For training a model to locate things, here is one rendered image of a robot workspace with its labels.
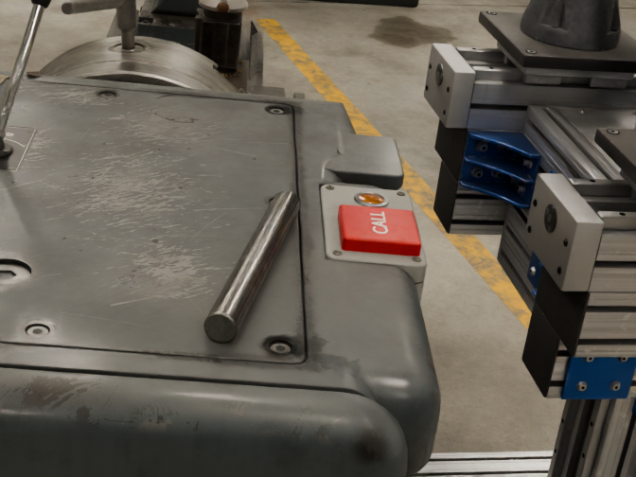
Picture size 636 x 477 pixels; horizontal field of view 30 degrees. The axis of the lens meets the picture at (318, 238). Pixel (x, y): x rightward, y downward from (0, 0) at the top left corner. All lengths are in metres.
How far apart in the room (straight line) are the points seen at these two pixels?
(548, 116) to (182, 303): 1.08
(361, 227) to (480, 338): 2.42
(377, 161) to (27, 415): 0.46
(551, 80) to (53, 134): 0.97
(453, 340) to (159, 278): 2.49
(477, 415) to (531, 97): 1.32
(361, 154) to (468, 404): 2.00
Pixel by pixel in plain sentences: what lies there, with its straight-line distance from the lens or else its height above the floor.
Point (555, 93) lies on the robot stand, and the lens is 1.85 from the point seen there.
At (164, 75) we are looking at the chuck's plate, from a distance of 1.28.
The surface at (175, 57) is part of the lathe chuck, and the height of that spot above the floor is 1.23.
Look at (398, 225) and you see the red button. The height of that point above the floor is 1.27.
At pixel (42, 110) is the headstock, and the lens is 1.11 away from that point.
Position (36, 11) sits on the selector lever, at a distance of 1.03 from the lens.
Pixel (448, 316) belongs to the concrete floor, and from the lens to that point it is 3.39.
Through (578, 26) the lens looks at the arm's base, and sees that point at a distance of 1.82.
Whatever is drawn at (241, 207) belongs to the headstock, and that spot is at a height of 1.26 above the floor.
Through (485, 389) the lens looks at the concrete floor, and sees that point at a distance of 3.10.
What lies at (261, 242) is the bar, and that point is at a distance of 0.84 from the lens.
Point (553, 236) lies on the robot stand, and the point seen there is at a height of 1.07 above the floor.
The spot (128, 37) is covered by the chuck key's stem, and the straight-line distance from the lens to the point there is 1.34.
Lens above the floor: 1.66
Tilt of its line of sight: 27 degrees down
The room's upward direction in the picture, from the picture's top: 7 degrees clockwise
